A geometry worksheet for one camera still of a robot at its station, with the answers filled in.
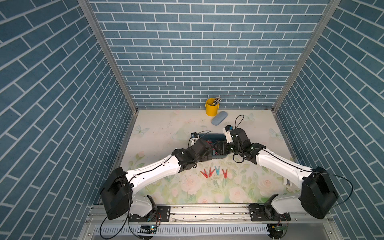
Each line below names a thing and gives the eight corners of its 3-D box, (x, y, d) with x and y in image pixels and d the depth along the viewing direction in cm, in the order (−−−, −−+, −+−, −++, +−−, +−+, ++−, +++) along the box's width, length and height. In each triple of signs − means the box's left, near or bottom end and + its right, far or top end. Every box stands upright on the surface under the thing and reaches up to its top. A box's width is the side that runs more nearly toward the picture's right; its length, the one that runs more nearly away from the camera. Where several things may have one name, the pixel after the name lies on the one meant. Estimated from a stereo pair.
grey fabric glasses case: (210, 123, 114) (210, 121, 112) (222, 111, 122) (222, 109, 120) (216, 127, 112) (217, 125, 110) (228, 115, 120) (228, 113, 118)
